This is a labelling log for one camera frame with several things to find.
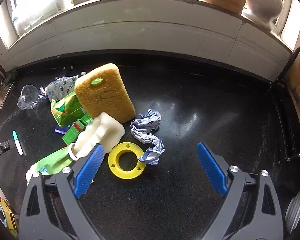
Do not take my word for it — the purple toothpaste tube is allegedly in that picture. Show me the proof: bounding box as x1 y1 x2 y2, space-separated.
54 125 70 135

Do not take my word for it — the green cardboard box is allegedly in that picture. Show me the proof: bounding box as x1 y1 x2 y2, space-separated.
51 91 86 127

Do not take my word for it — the blue white wrapper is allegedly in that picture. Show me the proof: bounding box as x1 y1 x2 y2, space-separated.
130 109 165 165

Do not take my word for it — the white teal marker pen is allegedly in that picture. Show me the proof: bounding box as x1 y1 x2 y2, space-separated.
12 131 23 155

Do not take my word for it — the green white spray bottle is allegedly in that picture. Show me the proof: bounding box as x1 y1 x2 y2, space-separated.
26 147 75 184

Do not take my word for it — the white foam sponge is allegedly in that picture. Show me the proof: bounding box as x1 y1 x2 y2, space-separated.
68 112 125 161

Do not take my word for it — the clear plastic cup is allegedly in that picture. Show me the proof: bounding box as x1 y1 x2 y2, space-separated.
17 85 39 110

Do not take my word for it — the crumpled blue wrapper piece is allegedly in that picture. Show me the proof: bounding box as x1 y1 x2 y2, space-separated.
38 87 48 100

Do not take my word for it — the dark green cloth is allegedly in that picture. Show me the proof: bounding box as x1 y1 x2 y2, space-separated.
4 69 18 86

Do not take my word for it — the yellow box on floor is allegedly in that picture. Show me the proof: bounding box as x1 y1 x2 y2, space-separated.
0 199 19 238

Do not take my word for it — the brown sponge with green hole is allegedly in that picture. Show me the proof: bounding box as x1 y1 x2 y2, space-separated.
74 63 135 123

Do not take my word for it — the white ceramic vase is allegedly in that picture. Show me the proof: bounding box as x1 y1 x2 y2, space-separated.
242 0 283 31

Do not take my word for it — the yellow plastic ring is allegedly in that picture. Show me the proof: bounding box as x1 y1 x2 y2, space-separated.
108 141 147 180

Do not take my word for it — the black wire rack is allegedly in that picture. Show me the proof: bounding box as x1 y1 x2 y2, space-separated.
272 46 300 161

